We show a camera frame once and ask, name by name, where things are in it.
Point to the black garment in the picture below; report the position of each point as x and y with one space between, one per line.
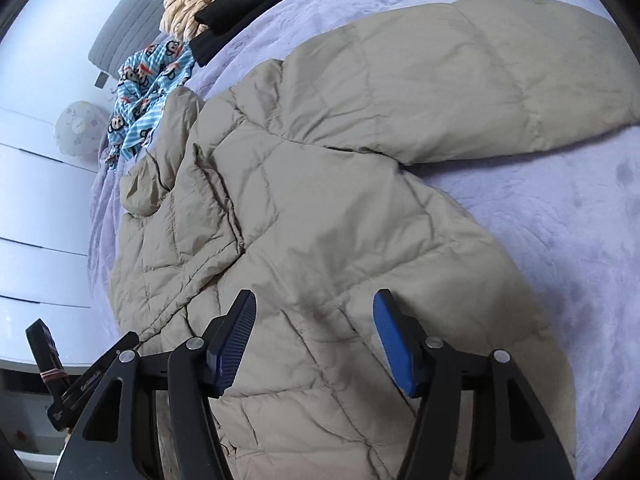
240 5

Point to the blue cartoon print cloth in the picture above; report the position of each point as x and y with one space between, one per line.
145 77

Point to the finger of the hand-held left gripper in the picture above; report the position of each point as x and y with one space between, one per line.
122 342

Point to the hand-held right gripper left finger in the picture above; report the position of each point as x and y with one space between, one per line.
234 345

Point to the beige down jacket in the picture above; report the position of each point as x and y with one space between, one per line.
310 200

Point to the lavender plush blanket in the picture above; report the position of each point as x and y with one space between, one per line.
550 220

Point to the white cabinet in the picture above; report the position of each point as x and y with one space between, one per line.
40 210

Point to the white round lamp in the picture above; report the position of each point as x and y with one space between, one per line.
80 127

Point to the cream striped cloth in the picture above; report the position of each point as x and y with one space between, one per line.
195 0

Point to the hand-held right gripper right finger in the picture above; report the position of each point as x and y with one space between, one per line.
395 345

